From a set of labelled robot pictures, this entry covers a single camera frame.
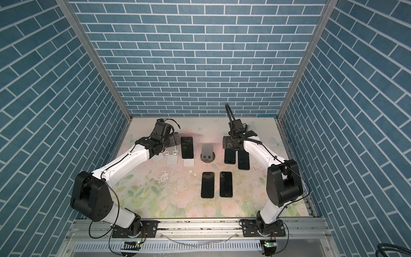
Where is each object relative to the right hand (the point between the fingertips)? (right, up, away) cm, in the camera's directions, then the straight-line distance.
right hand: (234, 143), depth 92 cm
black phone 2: (-5, -23, -2) cm, 24 cm away
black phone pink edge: (-27, -2, -1) cm, 27 cm away
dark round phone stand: (-15, -8, +2) cm, 17 cm away
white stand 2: (-27, -12, +4) cm, 30 cm away
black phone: (-15, -23, -5) cm, 28 cm away
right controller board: (+14, -47, -18) cm, 52 cm away
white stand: (-37, -7, +2) cm, 38 cm away
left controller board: (-50, -45, -20) cm, 70 cm away
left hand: (-33, +3, -4) cm, 34 cm away
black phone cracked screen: (-1, -9, +11) cm, 14 cm away
